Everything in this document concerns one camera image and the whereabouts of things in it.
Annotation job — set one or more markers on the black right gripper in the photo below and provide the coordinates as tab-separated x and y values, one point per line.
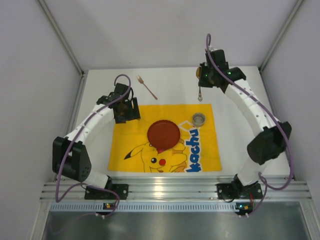
204	81

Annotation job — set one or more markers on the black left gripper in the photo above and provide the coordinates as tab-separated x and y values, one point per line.
128	115

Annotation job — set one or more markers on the gold spoon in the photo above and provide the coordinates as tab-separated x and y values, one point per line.
199	92

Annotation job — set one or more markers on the speckled ceramic cup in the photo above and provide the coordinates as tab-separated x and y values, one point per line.
198	119

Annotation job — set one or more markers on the red round plastic plate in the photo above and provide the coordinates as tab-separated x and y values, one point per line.
163	134

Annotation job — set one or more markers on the rose gold fork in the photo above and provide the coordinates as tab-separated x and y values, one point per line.
141	81

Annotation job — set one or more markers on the yellow Pikachu cloth placemat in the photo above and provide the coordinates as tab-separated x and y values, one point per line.
197	150

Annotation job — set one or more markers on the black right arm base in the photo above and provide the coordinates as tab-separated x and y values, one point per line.
226	192

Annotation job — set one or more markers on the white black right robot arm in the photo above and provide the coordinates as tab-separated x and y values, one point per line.
269	133

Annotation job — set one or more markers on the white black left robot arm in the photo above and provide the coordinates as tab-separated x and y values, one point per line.
73	148

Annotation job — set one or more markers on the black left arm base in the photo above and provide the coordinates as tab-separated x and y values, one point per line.
119	191

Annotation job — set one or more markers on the aluminium mounting rail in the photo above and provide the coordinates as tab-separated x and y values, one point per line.
173	189

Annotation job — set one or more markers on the slotted grey cable duct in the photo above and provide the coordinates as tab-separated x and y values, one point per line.
151	207

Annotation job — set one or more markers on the left aluminium frame post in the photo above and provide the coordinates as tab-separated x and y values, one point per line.
61	37

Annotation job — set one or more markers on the aluminium frame post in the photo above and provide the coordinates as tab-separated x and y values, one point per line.
298	4
61	37

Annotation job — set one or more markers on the right aluminium frame post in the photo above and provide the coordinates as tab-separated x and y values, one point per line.
298	4

